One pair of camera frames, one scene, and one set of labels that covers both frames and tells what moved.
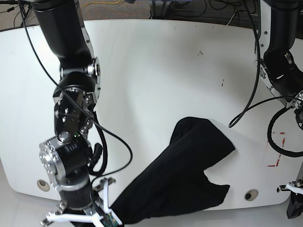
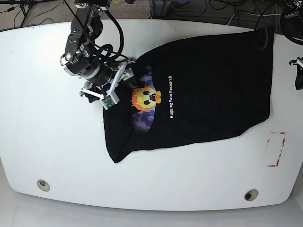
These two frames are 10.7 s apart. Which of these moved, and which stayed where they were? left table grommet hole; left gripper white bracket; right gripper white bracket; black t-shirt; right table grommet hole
Moved: black t-shirt; right gripper white bracket; left gripper white bracket
Stayed: left table grommet hole; right table grommet hole
